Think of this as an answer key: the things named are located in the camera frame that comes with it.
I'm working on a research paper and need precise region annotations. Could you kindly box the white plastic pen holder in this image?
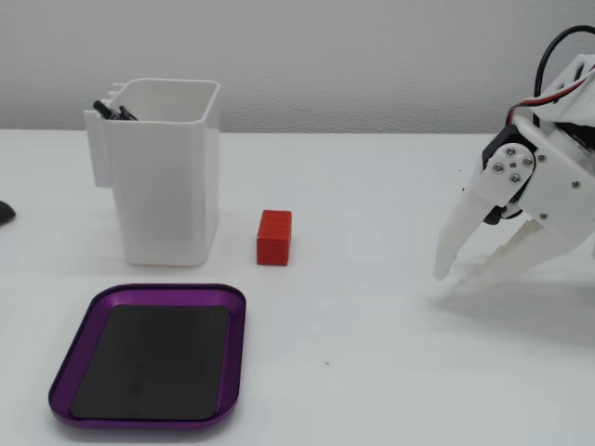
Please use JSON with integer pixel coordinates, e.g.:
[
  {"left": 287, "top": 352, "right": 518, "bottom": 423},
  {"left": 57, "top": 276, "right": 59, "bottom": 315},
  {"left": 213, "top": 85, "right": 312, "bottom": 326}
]
[{"left": 83, "top": 77, "right": 221, "bottom": 268}]

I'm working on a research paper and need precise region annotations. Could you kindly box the purple metal tray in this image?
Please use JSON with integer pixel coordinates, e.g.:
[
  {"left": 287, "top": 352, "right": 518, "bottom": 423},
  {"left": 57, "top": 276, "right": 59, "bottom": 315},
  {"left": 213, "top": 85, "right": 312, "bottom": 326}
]
[{"left": 47, "top": 282, "right": 247, "bottom": 430}]

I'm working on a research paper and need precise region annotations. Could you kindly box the red white black servo wire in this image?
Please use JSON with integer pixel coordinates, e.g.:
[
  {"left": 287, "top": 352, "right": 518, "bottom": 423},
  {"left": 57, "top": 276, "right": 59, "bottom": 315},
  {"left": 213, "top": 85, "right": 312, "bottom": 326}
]
[{"left": 506, "top": 63, "right": 595, "bottom": 127}]

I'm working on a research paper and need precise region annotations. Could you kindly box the black clear ballpoint pen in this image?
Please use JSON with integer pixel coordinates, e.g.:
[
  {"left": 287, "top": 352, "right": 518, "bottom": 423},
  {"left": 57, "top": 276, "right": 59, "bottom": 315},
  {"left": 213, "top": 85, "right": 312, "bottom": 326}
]
[{"left": 92, "top": 99, "right": 140, "bottom": 123}]

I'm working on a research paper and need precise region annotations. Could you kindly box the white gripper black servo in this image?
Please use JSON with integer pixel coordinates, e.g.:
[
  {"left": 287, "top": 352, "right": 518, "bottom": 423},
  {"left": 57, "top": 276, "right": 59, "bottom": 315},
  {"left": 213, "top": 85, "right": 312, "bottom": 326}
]
[{"left": 433, "top": 113, "right": 595, "bottom": 296}]

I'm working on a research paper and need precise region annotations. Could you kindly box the red perforated rectangular block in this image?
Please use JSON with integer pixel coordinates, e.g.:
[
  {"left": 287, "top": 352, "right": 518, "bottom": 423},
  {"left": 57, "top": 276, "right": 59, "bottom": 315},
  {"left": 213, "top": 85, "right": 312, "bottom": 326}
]
[{"left": 256, "top": 209, "right": 293, "bottom": 267}]

